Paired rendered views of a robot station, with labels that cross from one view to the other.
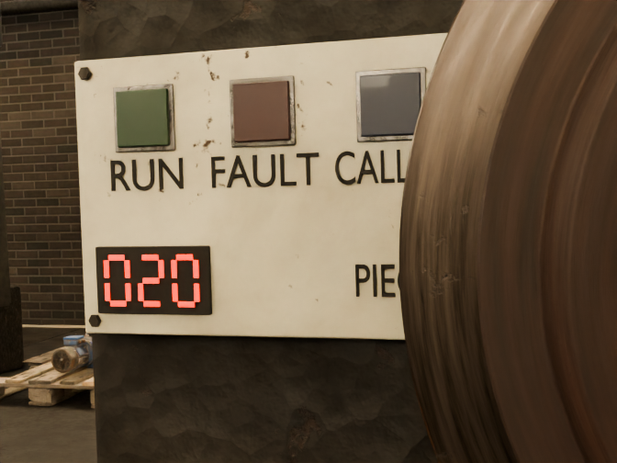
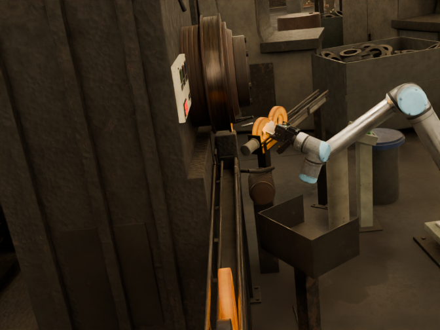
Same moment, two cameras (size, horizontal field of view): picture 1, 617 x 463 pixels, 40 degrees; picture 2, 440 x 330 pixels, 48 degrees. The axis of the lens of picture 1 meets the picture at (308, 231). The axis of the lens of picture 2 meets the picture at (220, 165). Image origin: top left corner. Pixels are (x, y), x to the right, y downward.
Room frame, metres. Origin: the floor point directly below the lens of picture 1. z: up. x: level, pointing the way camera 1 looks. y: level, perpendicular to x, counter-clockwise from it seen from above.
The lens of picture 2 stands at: (0.79, 1.67, 1.48)
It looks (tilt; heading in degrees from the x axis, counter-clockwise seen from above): 21 degrees down; 258
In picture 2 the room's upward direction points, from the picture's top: 7 degrees counter-clockwise
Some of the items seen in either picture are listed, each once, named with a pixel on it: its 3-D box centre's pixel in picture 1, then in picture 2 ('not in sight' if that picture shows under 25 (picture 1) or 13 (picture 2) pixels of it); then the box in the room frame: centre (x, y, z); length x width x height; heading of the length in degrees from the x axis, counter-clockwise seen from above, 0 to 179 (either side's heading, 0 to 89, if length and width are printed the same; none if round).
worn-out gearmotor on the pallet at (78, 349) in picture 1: (85, 350); not in sight; (4.84, 1.30, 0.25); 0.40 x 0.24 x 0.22; 164
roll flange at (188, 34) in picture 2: not in sight; (198, 76); (0.42, -0.30, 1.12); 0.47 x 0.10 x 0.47; 74
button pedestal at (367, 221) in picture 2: not in sight; (364, 177); (-0.55, -0.73, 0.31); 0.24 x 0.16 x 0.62; 74
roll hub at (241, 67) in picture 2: not in sight; (242, 71); (0.24, -0.25, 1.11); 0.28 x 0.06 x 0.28; 74
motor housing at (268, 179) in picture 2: not in sight; (264, 220); (0.12, -0.55, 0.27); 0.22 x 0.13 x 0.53; 74
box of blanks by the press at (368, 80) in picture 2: not in sight; (376, 88); (-1.56, -2.28, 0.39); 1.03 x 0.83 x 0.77; 179
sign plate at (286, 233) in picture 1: (269, 193); (182, 86); (0.54, 0.02, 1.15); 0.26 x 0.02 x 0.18; 74
